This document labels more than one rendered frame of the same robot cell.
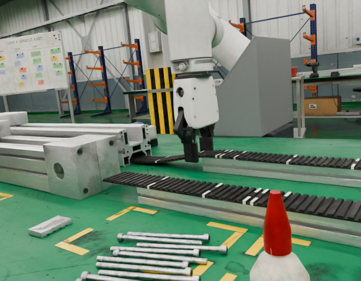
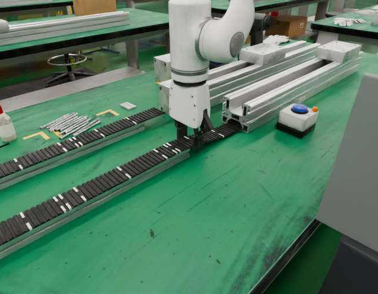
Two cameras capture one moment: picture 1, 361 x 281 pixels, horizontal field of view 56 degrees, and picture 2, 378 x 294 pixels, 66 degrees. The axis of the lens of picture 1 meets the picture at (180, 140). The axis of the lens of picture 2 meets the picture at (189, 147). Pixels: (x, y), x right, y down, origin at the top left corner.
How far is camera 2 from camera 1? 1.06 m
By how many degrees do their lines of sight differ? 92
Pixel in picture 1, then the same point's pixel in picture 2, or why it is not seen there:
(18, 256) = (109, 104)
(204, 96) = (179, 100)
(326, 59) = not seen: outside the picture
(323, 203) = (44, 156)
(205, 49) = (172, 60)
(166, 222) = not seen: hidden behind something
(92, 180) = (164, 106)
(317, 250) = not seen: hidden behind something
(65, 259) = (95, 111)
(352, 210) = (27, 158)
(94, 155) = (167, 94)
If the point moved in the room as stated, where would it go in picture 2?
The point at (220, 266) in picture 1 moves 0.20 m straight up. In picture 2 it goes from (54, 137) to (34, 66)
